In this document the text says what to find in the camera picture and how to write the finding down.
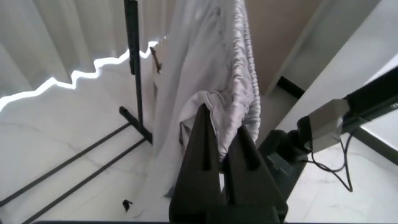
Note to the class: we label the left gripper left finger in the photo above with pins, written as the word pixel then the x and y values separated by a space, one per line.
pixel 192 193

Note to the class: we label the pale grey shorts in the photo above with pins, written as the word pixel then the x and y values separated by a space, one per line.
pixel 202 62

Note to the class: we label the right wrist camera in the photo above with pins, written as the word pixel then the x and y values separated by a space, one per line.
pixel 326 124

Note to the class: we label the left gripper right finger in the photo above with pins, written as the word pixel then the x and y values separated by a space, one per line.
pixel 248 193

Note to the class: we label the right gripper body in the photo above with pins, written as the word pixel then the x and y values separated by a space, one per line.
pixel 289 174

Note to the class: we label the black clothes rack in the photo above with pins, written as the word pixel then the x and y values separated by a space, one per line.
pixel 133 37

